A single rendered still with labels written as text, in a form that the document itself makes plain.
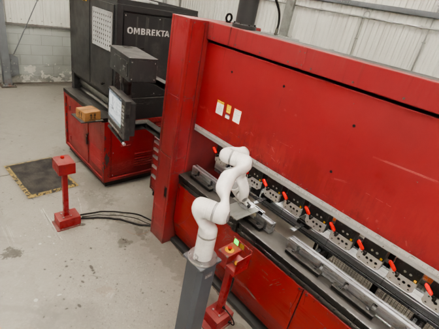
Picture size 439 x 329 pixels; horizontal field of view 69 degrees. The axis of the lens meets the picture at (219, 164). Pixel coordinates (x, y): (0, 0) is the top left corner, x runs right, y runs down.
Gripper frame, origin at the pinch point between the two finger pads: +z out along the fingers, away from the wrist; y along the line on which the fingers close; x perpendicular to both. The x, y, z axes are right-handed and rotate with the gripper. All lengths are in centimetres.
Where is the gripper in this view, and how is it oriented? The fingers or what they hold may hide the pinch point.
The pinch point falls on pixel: (246, 203)
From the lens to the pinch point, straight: 266.8
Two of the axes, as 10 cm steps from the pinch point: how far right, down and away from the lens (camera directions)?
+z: 3.4, 5.4, 7.6
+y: -6.5, -4.5, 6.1
